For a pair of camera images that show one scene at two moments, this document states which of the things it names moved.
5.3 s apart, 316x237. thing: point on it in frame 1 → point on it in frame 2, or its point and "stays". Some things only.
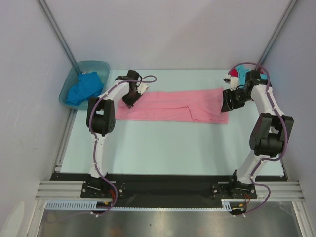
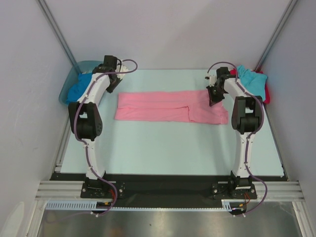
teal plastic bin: [102, 69] stays
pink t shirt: [204, 105] stays
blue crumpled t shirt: [90, 85] stays
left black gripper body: [131, 98] → [113, 84]
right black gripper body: [227, 100] → [214, 93]
